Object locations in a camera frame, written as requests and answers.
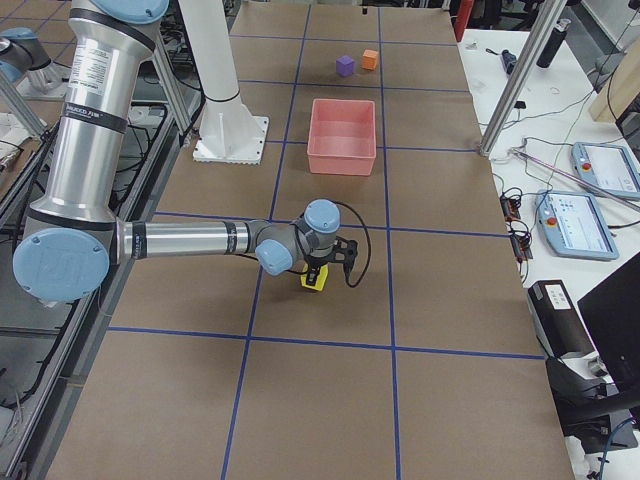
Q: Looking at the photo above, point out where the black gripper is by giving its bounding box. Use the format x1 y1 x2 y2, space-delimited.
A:
304 244 335 285

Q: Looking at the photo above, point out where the yellow foam block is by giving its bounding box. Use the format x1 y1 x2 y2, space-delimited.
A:
300 265 329 292

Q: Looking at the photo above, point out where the purple foam block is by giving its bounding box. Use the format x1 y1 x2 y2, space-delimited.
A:
335 55 355 78

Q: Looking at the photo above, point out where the orange foam block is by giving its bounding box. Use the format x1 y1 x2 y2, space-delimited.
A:
361 49 379 71

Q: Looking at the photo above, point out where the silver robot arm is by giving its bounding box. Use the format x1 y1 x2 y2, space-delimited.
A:
13 1 340 302
1 27 68 93

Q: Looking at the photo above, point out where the pink plastic bin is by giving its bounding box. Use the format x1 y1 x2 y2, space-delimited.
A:
307 98 377 176

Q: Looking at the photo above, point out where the small circuit board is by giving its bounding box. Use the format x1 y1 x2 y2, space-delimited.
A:
500 196 521 222

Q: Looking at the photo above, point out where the black box with label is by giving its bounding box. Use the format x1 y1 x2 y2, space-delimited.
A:
527 280 595 359

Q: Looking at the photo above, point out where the near teach pendant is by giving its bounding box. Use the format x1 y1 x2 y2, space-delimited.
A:
536 190 619 261

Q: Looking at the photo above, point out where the teach pendant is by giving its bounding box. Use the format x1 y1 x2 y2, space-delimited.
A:
571 142 639 200
536 190 619 261

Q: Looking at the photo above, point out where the black monitor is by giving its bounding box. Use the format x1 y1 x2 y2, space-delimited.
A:
578 254 639 389

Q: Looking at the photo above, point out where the far teach pendant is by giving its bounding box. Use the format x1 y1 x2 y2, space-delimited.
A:
571 142 639 200

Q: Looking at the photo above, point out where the black water bottle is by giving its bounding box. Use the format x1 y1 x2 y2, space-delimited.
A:
536 18 571 68

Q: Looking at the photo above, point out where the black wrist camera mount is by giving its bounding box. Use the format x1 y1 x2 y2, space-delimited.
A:
331 236 358 268

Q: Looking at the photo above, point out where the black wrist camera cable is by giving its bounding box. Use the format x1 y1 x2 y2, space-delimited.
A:
331 200 372 289

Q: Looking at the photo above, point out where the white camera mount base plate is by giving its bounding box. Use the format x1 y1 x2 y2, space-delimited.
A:
193 113 269 165

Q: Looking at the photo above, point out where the white camera stand pole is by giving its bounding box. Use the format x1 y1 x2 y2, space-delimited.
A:
179 0 239 115

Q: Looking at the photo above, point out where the grey aluminium frame post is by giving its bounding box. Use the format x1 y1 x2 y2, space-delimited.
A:
478 0 567 157

